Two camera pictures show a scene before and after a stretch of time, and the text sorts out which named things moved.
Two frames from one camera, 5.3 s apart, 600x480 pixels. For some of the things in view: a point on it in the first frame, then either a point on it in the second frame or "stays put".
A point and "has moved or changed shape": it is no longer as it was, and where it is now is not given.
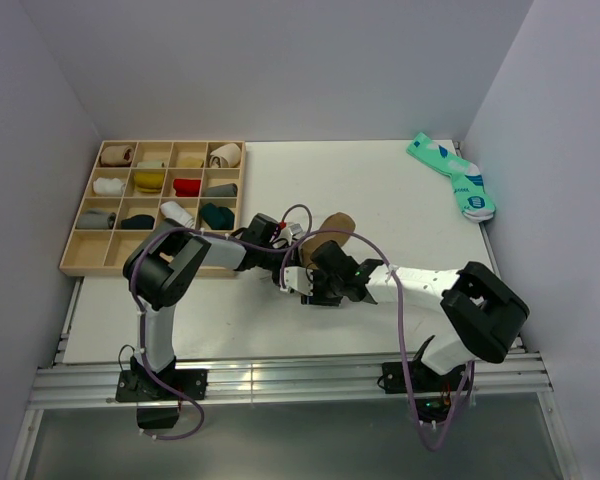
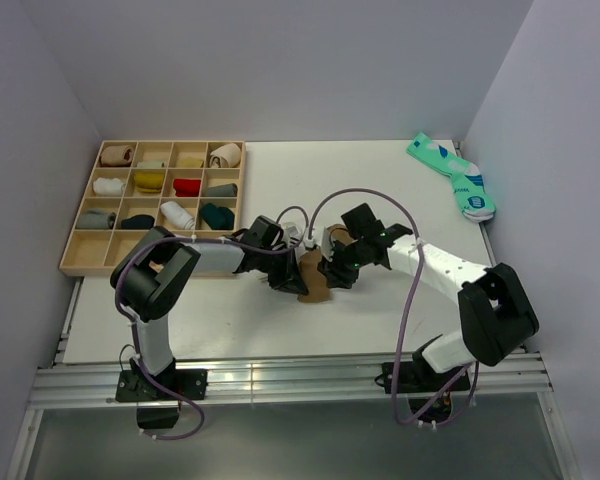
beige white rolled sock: x=225 y=156 stays put
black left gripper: x=277 y=277 stays put
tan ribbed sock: x=338 y=221 has moved or changed shape
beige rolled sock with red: x=116 y=155 stays put
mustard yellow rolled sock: x=149 y=182 stays put
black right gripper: x=317 y=298 → x=335 y=274
